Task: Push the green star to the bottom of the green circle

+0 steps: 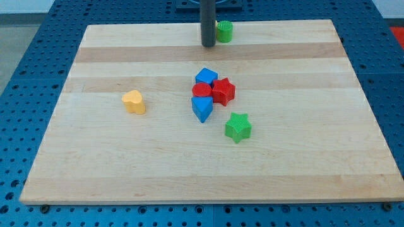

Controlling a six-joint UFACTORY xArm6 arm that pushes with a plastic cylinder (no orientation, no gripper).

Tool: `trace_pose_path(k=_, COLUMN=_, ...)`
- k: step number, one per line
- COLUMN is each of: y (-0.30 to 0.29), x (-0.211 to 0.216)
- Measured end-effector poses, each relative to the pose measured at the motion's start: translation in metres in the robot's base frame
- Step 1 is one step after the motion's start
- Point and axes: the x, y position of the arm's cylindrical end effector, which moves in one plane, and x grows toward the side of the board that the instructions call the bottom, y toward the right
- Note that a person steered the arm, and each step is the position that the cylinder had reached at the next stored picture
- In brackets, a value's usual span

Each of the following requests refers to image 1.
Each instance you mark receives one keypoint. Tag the blue cube block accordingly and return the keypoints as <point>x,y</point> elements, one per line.
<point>206,76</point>

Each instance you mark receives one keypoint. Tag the red cylinder block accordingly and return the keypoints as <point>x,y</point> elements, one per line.
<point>201,90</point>

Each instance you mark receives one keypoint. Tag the blue triangle block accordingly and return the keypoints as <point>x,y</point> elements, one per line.
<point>202,107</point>

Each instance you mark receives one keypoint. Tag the green cylinder block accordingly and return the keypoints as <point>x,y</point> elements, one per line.
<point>224,31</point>

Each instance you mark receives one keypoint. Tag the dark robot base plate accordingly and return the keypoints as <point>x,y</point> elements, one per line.
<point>189,5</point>

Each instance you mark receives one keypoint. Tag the red star block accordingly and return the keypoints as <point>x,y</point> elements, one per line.
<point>223,91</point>

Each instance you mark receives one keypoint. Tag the green star block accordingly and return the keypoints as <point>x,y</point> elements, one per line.
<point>238,127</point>

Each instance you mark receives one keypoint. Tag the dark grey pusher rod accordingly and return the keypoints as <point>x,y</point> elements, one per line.
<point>207,15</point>

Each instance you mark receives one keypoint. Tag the yellow heart block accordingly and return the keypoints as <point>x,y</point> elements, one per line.
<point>133,102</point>

